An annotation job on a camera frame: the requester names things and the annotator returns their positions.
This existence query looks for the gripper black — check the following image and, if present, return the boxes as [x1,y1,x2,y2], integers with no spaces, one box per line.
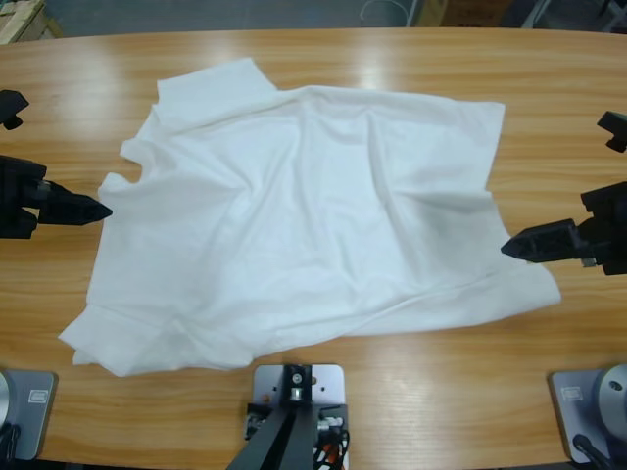
[500,180,627,276]
[0,154,115,242]

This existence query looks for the white t-shirt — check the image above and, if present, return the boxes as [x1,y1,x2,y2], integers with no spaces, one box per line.
[57,57,563,379]

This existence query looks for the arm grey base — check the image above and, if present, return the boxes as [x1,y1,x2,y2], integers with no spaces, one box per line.
[547,362,627,464]
[0,369,59,461]

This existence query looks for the stacked wooden boards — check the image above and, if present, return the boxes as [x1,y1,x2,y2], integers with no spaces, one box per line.
[0,0,65,45]

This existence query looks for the grey chair leg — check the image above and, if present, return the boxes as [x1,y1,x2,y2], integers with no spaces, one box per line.
[518,0,555,28]

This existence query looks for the brown cardboard box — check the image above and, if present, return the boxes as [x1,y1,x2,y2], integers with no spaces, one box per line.
[420,0,513,28]

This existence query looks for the white mounting block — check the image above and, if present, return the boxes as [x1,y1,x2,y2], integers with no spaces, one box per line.
[252,362,352,470]

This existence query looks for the silver metal clamp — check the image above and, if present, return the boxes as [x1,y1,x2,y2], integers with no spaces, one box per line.
[244,401,269,441]
[315,403,350,441]

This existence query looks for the black base cable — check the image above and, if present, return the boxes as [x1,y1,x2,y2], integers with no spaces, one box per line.
[0,423,24,462]
[571,433,613,470]

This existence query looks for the white wire hoop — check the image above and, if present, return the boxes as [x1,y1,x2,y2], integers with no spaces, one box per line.
[361,0,412,24]

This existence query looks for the orange and black cable bundle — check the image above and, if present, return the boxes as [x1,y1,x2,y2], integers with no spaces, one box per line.
[312,429,352,470]

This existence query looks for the dark camera post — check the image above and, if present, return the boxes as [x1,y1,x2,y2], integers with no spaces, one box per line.
[225,362,317,470]

